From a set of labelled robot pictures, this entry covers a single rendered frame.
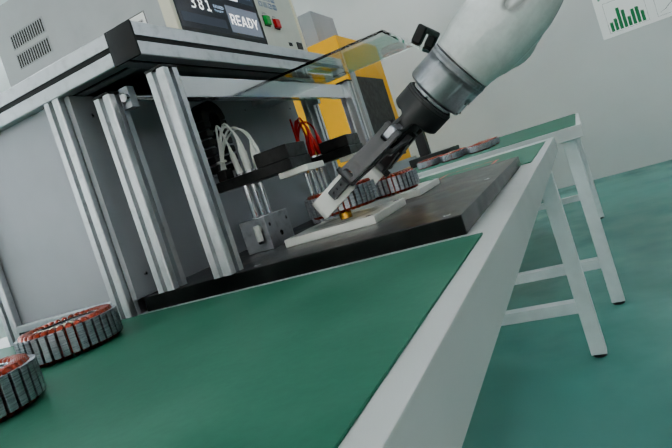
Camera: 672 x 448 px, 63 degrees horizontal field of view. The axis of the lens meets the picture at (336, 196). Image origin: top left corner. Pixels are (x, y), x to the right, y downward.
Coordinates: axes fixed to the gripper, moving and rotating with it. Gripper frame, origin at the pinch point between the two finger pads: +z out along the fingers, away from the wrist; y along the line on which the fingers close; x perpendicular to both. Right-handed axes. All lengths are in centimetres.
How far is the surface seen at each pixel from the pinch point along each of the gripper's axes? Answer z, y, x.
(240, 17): -5.3, 10.8, 38.0
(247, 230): 14.6, -3.8, 7.2
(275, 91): -1.1, 8.3, 22.9
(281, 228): 12.0, 0.2, 4.1
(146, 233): 16.5, -20.0, 13.4
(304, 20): 67, 372, 199
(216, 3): -6.1, 4.4, 39.4
